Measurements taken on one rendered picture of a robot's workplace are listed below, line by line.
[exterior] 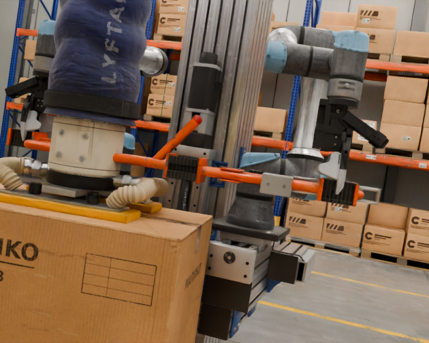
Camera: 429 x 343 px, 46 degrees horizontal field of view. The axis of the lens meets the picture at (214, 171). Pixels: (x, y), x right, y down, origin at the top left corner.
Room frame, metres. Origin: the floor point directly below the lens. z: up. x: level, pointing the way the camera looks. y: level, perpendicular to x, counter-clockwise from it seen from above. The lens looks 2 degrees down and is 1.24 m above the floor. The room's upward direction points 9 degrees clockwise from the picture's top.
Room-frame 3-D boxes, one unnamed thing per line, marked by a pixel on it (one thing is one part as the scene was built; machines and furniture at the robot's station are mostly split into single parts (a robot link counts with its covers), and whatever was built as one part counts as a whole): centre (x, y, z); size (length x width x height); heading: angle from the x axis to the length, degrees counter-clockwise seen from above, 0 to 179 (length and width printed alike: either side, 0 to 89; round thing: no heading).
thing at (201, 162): (1.19, 0.07, 1.20); 0.10 x 0.08 x 0.06; 171
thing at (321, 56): (1.25, -0.25, 1.50); 0.11 x 0.11 x 0.08; 89
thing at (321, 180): (1.14, -0.28, 1.20); 0.08 x 0.07 x 0.05; 81
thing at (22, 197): (1.14, 0.33, 1.09); 0.34 x 0.10 x 0.05; 81
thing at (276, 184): (1.16, -0.15, 1.19); 0.07 x 0.07 x 0.04; 81
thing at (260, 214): (1.58, -0.13, 1.09); 0.15 x 0.15 x 0.10
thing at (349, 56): (1.16, -0.26, 1.50); 0.09 x 0.08 x 0.11; 179
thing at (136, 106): (1.23, 0.32, 1.31); 0.23 x 0.23 x 0.04
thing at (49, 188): (1.23, 0.31, 1.13); 0.34 x 0.25 x 0.06; 81
